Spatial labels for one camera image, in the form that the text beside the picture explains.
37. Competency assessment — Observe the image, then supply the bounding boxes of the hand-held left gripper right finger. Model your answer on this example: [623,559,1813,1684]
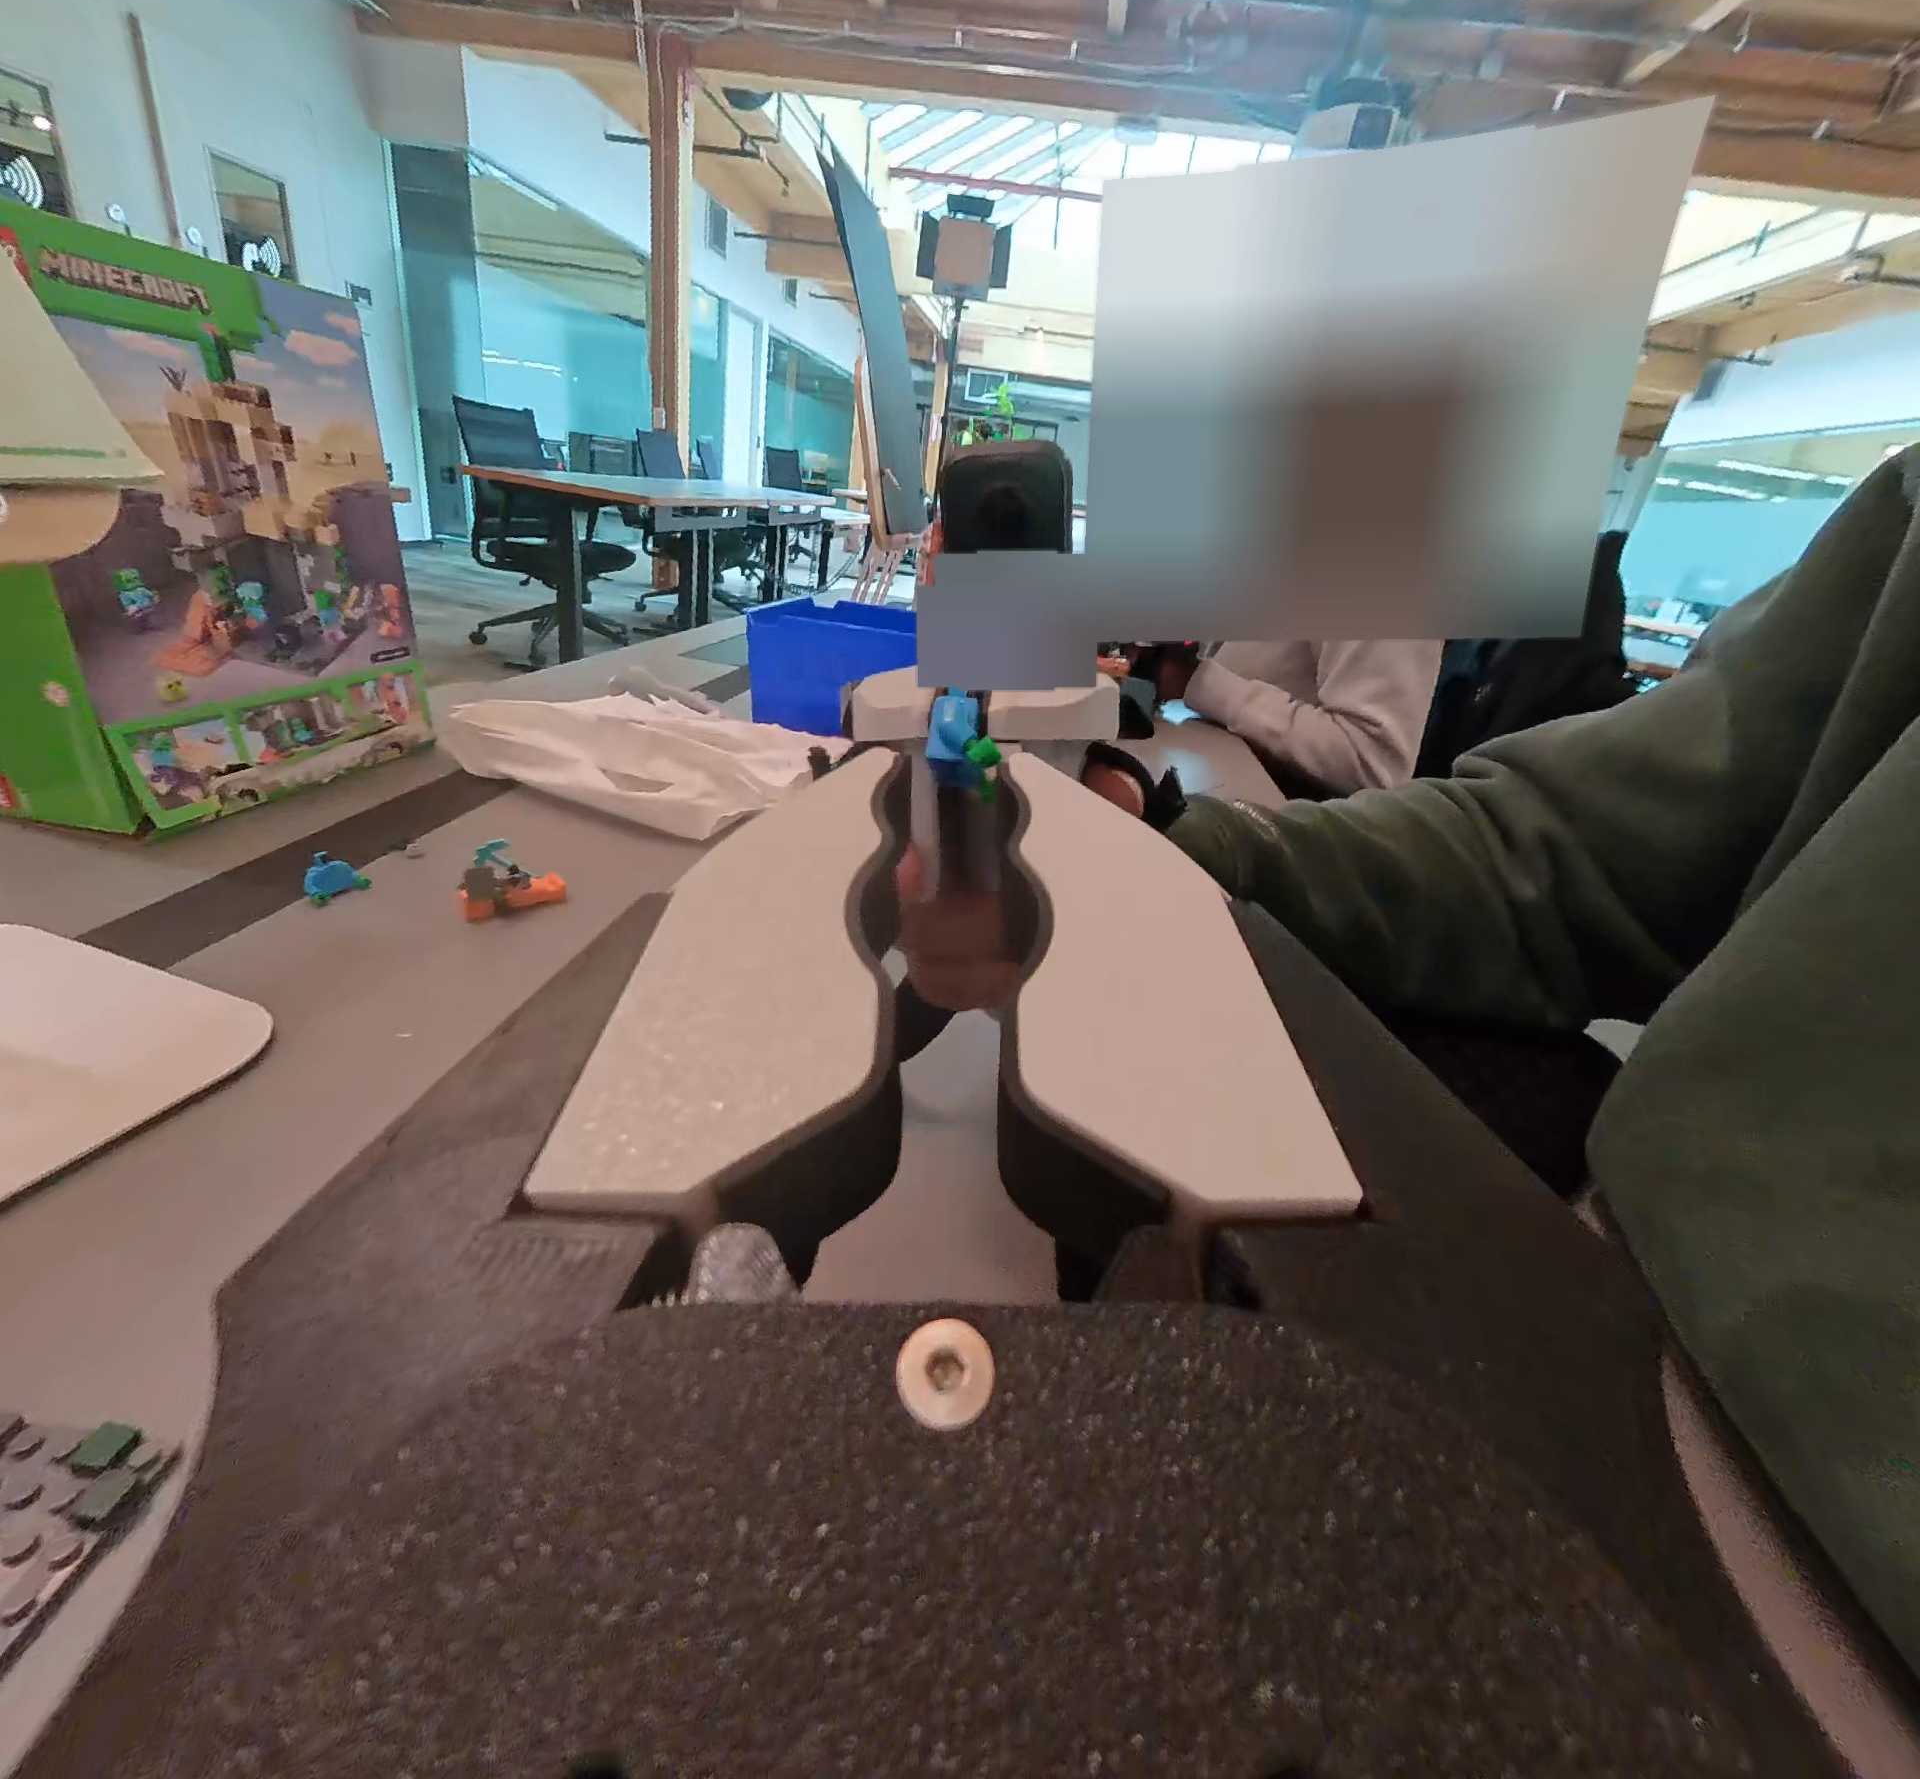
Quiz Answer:
[996,753,1369,1288]

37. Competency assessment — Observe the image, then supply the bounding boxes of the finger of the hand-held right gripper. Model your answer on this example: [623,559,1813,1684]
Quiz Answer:
[987,673,1128,779]
[841,675,943,749]

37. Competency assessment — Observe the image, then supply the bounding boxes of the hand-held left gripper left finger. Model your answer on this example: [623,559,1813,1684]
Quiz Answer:
[525,747,906,1284]

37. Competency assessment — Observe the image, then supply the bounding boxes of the person's right forearm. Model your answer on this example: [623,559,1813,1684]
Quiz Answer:
[1163,563,1920,1033]

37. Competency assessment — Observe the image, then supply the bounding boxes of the wood-edged background desk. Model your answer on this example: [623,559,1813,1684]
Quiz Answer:
[457,463,839,671]

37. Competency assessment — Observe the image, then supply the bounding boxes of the grey desk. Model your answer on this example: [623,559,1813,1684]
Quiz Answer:
[0,615,1893,1720]

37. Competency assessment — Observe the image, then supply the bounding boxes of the person's right hand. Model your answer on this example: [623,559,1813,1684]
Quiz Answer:
[894,743,1155,1019]

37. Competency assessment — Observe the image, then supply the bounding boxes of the blue plastic bin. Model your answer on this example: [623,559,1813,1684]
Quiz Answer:
[744,597,923,733]

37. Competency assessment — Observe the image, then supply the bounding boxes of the black display screen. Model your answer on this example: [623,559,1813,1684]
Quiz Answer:
[814,135,937,547]

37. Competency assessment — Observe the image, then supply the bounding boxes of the white paper bag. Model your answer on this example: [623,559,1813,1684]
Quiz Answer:
[442,675,846,843]

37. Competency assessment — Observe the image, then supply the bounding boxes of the small orange brick figure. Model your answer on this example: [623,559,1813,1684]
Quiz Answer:
[457,841,571,925]

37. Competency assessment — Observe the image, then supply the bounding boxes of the studio light panel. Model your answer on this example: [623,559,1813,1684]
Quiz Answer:
[914,195,1016,299]

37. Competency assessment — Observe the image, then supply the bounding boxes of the black office chair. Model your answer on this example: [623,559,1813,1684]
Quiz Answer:
[451,395,640,651]

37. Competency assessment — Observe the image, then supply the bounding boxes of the ceiling projector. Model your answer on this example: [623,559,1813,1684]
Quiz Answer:
[1294,81,1416,155]

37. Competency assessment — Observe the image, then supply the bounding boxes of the green toy box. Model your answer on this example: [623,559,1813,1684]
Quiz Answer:
[0,195,439,843]

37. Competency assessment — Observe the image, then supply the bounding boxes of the grey brick building model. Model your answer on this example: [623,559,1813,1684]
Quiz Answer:
[0,1410,186,1678]

